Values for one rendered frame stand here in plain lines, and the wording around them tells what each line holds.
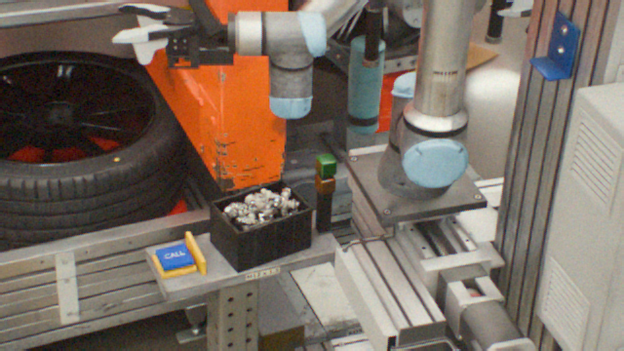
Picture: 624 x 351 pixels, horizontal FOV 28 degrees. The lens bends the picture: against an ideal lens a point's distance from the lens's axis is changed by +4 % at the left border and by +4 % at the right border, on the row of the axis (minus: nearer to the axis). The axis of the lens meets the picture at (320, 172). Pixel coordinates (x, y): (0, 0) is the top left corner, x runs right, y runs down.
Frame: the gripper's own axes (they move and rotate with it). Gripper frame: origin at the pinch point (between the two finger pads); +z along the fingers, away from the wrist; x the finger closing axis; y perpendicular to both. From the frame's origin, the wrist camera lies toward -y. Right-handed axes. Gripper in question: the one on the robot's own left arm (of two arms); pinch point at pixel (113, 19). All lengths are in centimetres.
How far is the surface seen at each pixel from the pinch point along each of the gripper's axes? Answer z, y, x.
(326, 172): -41, 54, 49
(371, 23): -53, 27, 75
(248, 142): -23, 51, 59
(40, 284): 25, 86, 57
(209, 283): -14, 75, 36
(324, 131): -48, 84, 136
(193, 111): -10, 51, 77
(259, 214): -26, 62, 45
